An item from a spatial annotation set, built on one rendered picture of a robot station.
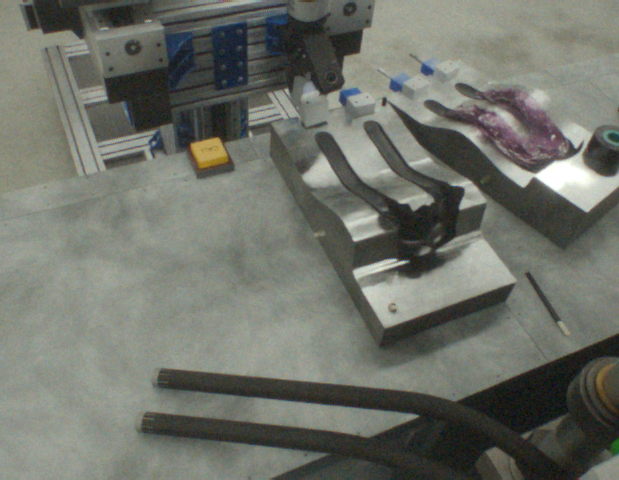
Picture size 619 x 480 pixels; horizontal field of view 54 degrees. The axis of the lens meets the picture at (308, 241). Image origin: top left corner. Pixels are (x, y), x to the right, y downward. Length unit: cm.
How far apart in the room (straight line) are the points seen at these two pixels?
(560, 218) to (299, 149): 51
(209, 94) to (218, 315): 73
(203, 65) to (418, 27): 202
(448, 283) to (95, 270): 62
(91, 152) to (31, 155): 44
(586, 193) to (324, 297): 52
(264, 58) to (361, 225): 73
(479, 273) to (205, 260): 49
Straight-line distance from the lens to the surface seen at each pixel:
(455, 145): 131
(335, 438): 87
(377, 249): 102
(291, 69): 113
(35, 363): 105
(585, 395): 80
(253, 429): 89
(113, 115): 240
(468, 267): 109
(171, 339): 103
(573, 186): 124
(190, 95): 159
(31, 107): 287
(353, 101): 127
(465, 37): 342
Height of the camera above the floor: 168
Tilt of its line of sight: 50 degrees down
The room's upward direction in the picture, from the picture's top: 6 degrees clockwise
